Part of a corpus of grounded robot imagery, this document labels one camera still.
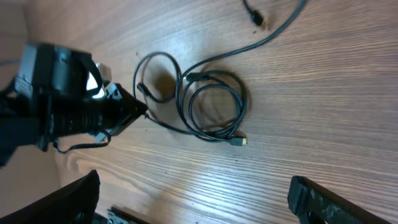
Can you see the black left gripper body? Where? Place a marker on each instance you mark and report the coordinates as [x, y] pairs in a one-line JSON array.
[[118, 109]]

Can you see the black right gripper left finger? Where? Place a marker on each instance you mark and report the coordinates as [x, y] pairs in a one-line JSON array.
[[73, 203]]

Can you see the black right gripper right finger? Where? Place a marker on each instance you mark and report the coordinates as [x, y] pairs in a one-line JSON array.
[[312, 203]]

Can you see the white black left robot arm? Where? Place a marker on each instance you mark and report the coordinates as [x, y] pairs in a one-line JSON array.
[[60, 92]]

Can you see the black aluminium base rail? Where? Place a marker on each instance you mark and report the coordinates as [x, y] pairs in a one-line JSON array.
[[116, 216]]

